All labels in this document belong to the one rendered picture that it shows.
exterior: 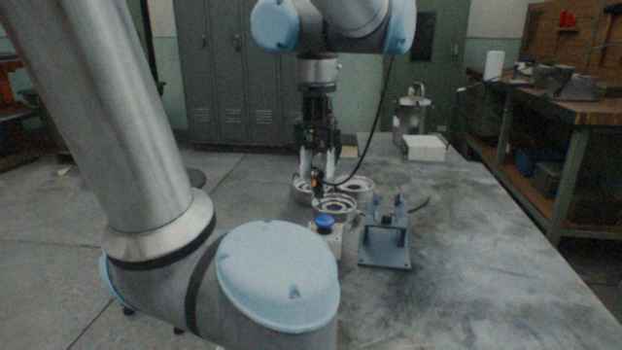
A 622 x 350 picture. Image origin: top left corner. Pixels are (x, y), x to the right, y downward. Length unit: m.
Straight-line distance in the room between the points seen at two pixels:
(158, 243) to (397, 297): 0.43
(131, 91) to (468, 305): 0.58
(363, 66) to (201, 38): 1.61
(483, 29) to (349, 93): 1.41
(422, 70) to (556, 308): 3.18
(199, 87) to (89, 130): 3.59
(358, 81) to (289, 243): 3.74
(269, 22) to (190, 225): 0.30
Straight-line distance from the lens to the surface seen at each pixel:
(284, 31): 0.54
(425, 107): 1.84
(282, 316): 0.34
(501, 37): 4.27
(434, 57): 3.77
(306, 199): 0.96
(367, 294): 0.68
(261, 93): 3.72
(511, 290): 0.77
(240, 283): 0.34
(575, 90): 2.44
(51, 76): 0.34
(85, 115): 0.34
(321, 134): 0.67
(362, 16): 0.45
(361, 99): 4.11
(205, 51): 3.85
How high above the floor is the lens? 1.23
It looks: 22 degrees down
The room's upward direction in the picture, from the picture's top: straight up
